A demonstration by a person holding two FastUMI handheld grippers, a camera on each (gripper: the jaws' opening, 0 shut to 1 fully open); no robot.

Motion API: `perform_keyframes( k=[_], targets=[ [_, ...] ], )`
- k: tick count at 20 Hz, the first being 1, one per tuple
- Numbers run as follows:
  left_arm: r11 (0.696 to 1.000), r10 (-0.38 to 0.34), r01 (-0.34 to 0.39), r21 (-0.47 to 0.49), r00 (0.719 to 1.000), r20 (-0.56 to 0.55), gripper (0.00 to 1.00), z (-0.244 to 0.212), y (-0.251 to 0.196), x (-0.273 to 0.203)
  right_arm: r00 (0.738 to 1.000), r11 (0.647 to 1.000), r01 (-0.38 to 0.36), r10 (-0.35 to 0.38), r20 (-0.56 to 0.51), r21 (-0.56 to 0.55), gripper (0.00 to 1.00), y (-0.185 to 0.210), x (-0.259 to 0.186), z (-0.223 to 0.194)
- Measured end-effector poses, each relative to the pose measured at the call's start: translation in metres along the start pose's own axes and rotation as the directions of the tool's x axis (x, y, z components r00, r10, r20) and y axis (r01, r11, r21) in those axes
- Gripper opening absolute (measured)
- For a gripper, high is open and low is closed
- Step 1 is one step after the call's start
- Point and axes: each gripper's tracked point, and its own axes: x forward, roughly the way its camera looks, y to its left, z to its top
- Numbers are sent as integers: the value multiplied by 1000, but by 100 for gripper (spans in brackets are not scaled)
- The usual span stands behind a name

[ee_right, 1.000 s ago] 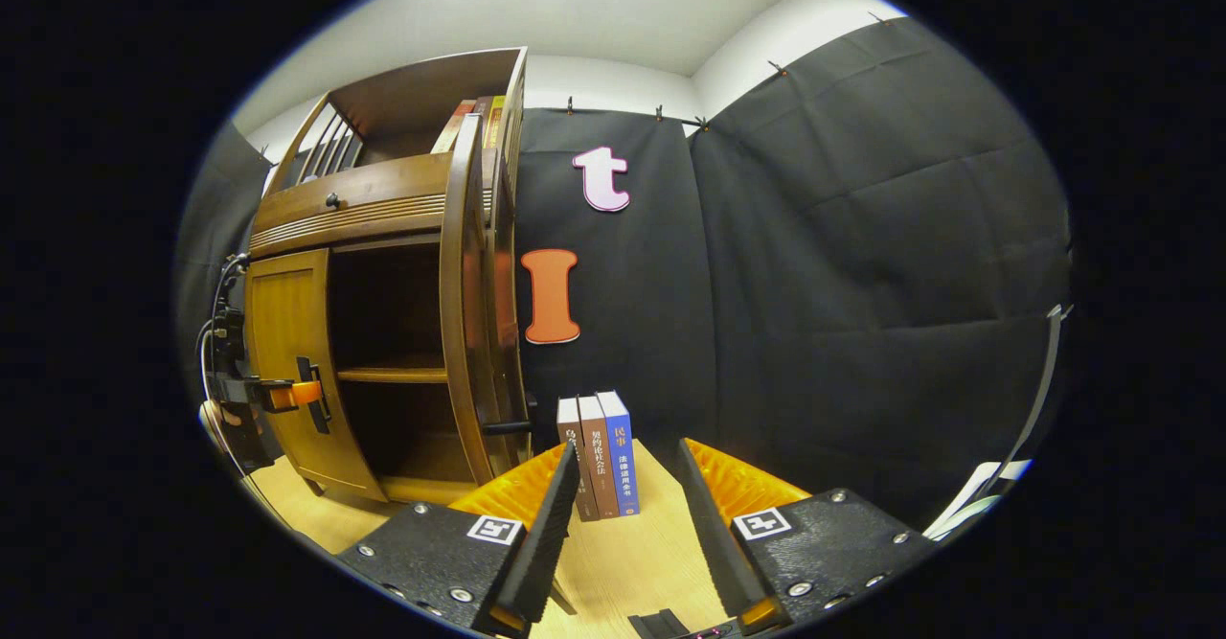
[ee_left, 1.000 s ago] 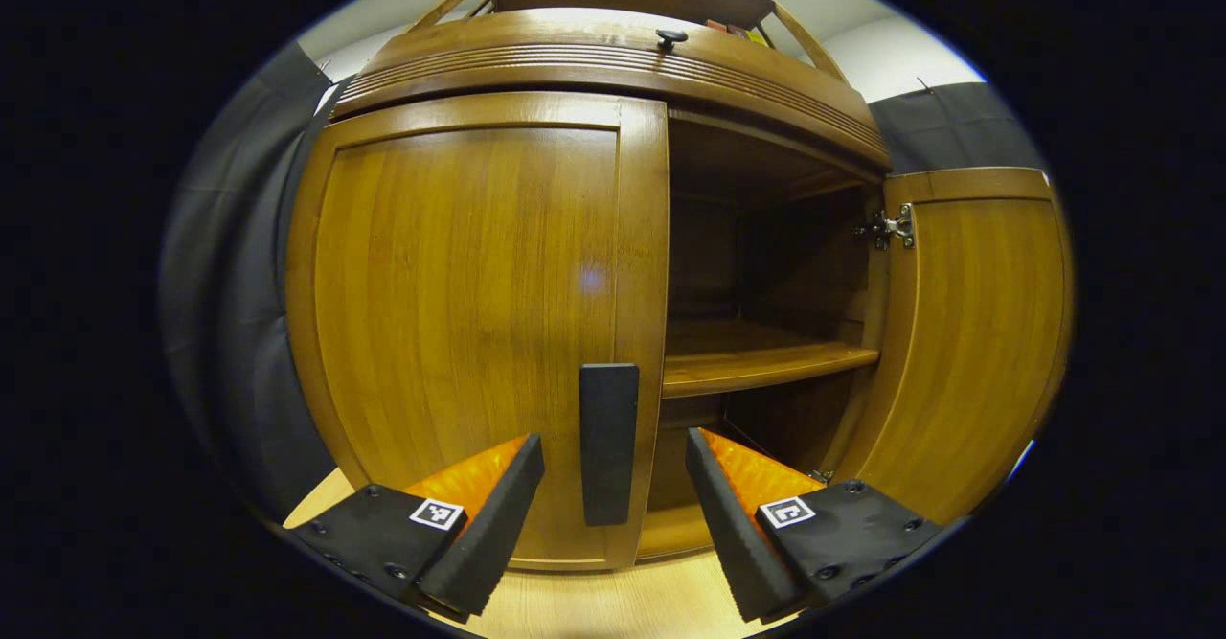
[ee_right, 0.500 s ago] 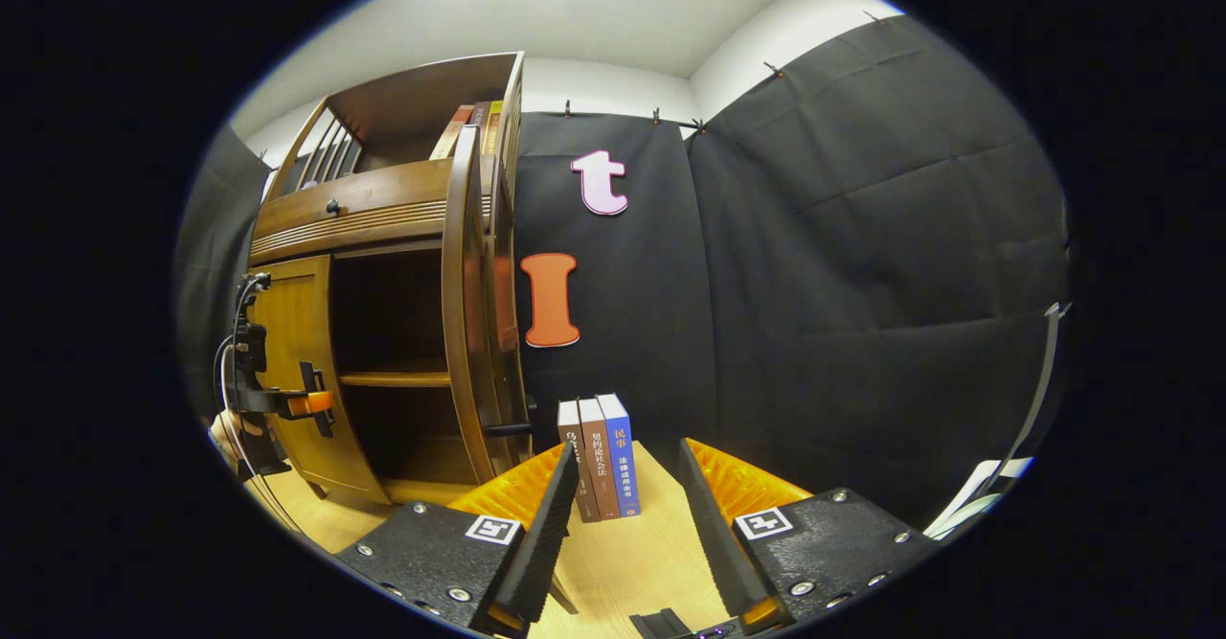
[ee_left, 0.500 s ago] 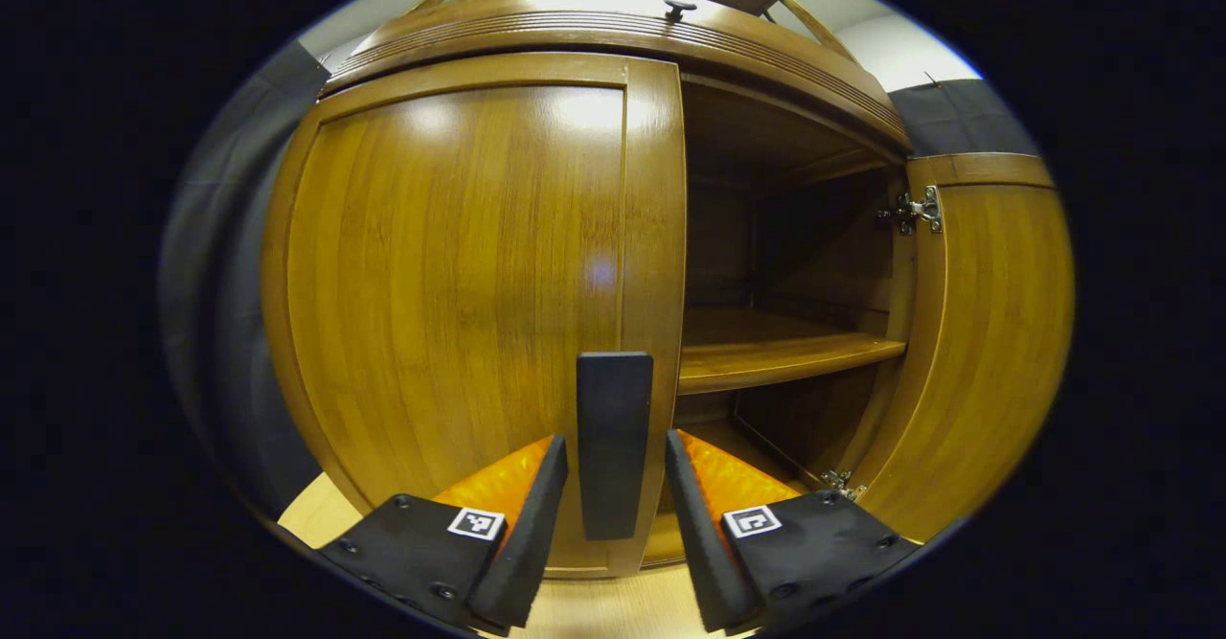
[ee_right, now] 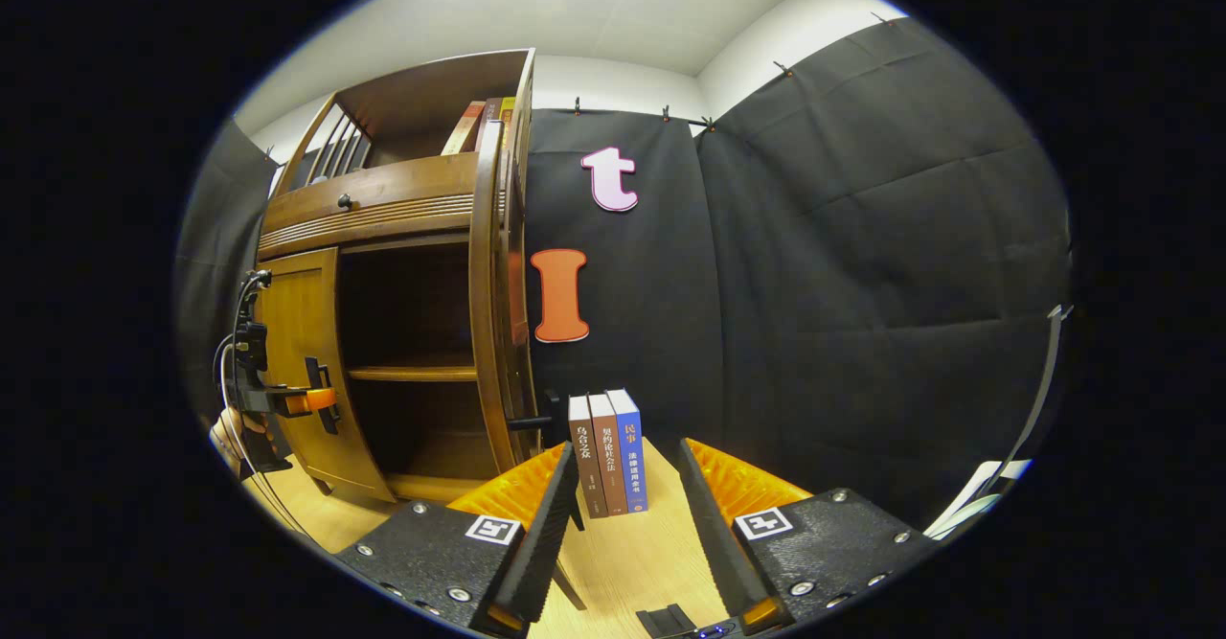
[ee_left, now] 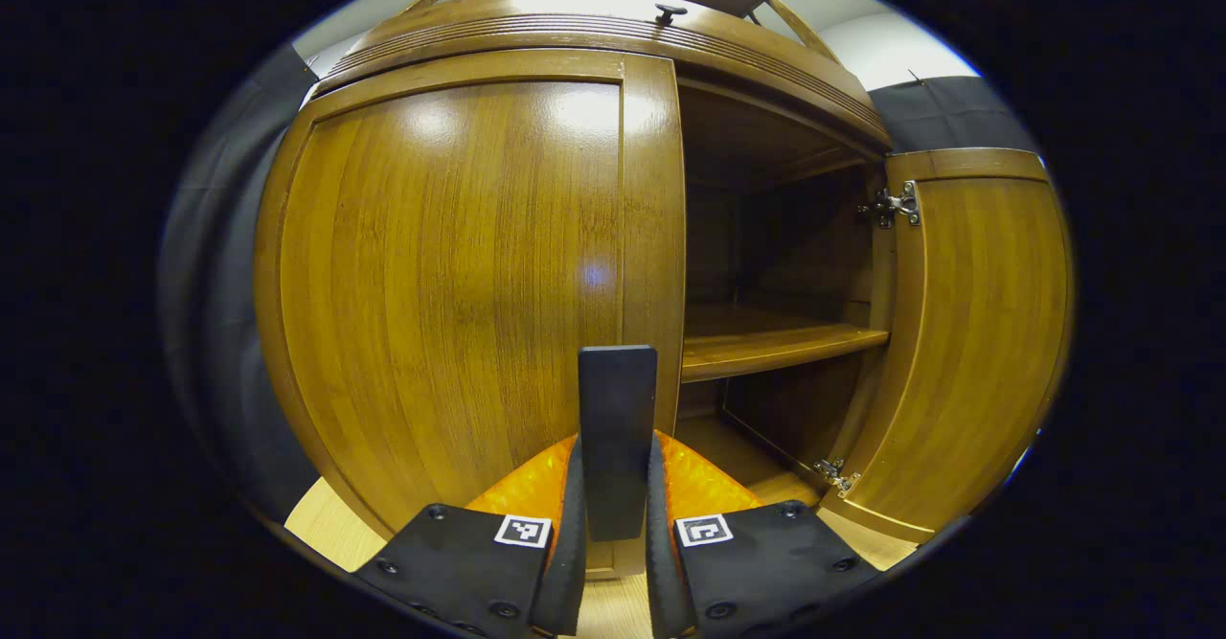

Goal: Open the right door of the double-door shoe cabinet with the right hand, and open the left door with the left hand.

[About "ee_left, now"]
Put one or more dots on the wooden inner shelf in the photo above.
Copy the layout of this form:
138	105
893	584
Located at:
766	347

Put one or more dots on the wooden cabinet drawer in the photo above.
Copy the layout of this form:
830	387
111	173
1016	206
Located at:
575	7

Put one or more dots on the black drawer knob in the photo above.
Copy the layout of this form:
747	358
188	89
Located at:
670	13

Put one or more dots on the wooden shoe cabinet door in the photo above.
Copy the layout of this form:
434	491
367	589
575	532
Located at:
441	285
987	352

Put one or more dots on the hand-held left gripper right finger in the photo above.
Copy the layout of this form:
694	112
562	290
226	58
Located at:
766	562

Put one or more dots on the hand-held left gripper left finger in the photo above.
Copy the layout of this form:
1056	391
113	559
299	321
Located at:
460	562

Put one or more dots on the silver door hinge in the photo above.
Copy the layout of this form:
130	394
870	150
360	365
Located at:
836	476
896	205

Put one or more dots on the wooden double-door shoe cabinet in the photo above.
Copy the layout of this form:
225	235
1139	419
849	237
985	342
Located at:
766	74

